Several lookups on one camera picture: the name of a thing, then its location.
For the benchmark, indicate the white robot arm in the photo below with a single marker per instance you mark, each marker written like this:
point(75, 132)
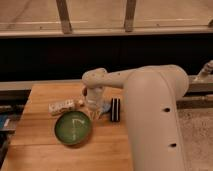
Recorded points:
point(150, 96)

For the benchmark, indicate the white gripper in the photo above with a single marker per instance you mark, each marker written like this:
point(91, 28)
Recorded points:
point(94, 102)

